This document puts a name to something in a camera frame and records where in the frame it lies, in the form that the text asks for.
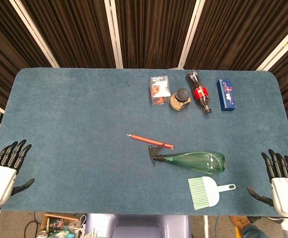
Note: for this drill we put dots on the dark brown curtain panel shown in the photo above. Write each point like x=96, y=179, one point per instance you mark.
x=72, y=32
x=238, y=32
x=2, y=54
x=156, y=32

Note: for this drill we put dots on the clear plastic box red items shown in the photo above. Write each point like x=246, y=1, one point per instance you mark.
x=159, y=86

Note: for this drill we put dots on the cola bottle red label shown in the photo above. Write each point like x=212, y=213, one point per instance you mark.
x=199, y=93

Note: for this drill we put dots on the green transparent spray bottle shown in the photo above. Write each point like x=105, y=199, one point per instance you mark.
x=195, y=162

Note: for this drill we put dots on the white brush green bristles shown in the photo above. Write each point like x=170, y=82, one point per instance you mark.
x=208, y=192

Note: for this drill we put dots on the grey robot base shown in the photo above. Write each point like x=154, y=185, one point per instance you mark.
x=136, y=226

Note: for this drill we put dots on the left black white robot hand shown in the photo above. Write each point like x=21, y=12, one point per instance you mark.
x=0, y=181

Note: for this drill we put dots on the blue rectangular box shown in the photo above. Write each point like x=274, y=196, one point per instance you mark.
x=226, y=95

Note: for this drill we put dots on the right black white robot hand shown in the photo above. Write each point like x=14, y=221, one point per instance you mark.
x=286, y=196

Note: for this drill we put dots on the red pen tool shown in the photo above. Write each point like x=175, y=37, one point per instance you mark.
x=148, y=140

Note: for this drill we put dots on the blue felt table cover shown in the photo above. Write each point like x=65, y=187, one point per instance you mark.
x=84, y=136

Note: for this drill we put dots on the round jar black lid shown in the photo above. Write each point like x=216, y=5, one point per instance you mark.
x=181, y=98

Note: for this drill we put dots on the cardboard box with clutter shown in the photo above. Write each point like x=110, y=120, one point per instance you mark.
x=59, y=226

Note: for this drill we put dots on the brown shoe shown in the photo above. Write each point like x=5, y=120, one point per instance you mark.
x=240, y=222

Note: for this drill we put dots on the white partition post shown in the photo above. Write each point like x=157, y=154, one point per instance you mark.
x=114, y=34
x=280, y=45
x=36, y=34
x=190, y=34

